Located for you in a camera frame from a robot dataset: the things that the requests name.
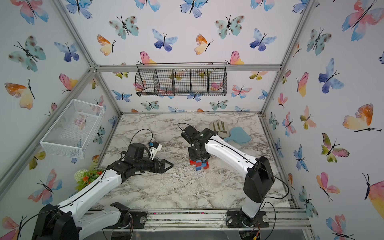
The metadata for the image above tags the black wire wall basket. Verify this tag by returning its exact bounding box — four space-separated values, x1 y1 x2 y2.
134 62 228 97

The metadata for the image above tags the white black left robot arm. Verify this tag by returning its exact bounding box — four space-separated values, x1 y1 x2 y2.
32 143 174 240

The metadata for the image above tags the potted artificial flower plant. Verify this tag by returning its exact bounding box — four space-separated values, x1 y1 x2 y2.
74 164 105 191

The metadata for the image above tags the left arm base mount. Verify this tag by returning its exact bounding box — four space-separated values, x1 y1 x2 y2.
109 211 148 230

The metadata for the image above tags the white mesh wall basket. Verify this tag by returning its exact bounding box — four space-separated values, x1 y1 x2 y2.
40 99 105 159

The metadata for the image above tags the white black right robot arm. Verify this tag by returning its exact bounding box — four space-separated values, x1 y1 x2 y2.
181 125 275 220

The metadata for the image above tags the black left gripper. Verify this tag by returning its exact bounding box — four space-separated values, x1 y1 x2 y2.
134 157 174 174

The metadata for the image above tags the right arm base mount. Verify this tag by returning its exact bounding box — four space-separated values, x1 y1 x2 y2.
226 210 269 228

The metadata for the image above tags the grey white work glove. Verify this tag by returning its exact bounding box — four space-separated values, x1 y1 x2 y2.
209 121 230 138

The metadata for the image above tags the aluminium front rail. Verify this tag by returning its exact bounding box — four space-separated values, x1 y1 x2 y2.
130 207 312 231

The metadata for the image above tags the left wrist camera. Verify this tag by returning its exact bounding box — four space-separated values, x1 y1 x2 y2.
150 142 162 160

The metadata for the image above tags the blue 2x4 lego brick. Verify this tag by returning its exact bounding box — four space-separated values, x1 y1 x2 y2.
196 162 206 171

